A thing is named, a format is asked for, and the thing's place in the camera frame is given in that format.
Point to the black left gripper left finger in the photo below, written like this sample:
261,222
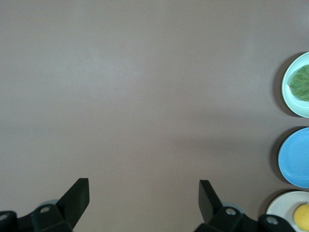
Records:
70,207

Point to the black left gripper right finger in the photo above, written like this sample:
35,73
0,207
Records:
210,205

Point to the yellow lemon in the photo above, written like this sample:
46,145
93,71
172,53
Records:
303,217

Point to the green lettuce leaf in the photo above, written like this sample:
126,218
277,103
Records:
300,84

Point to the beige plate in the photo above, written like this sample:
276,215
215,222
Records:
282,205

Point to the blue plate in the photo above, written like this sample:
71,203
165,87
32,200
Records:
295,157

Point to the pale green plate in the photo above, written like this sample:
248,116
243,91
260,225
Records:
290,105

